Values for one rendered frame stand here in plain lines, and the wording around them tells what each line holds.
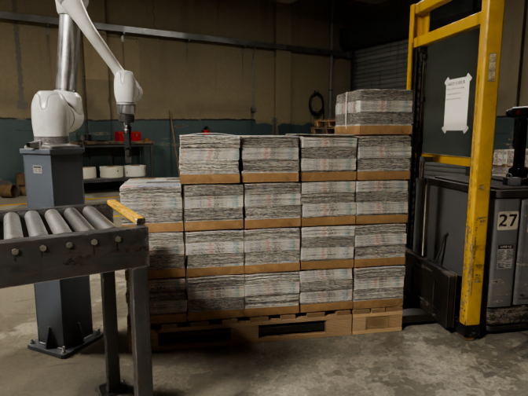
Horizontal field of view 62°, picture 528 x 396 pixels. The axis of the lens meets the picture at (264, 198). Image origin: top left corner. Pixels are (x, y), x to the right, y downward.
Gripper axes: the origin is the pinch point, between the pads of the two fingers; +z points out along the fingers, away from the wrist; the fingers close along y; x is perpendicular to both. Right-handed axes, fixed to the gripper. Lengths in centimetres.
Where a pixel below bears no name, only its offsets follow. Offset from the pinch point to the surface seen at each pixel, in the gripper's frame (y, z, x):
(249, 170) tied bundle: -18, 6, -59
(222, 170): -19.1, 6.1, -45.6
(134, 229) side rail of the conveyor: -98, 16, -13
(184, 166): -18.5, 4.0, -27.5
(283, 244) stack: -19, 44, -76
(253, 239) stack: -19, 41, -60
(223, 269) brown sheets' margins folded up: -19, 56, -45
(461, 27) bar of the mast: -16, -65, -169
